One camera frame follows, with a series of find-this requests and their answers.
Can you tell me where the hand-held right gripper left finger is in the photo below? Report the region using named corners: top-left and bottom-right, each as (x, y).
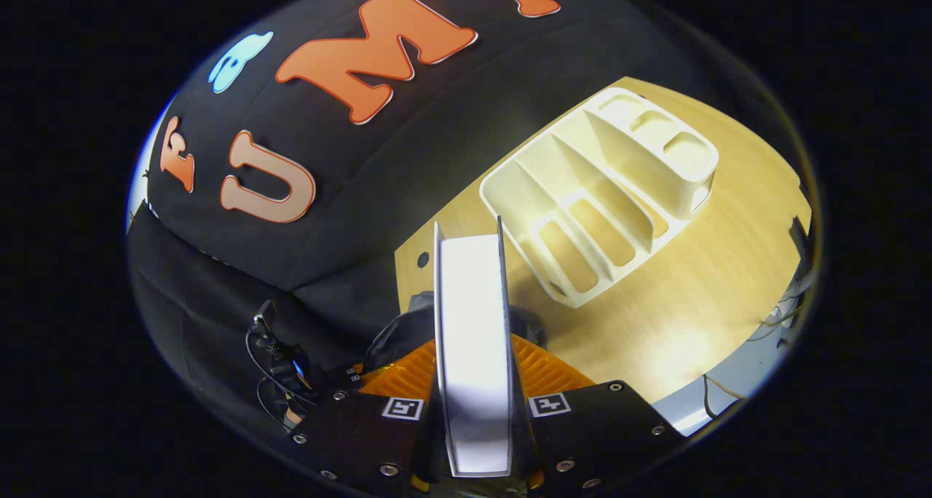
top-left (291, 338), bottom-right (441, 495)

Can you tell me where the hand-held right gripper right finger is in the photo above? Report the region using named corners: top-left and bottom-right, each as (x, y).
top-left (510, 334), bottom-right (685, 493)

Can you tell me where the dark cover book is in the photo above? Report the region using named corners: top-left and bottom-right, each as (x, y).
top-left (433, 216), bottom-right (515, 478)

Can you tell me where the white plastic bookshelf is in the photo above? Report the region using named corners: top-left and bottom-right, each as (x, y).
top-left (478, 87), bottom-right (720, 309)

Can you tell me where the floor cable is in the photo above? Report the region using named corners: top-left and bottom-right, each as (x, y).
top-left (750, 294), bottom-right (805, 342)

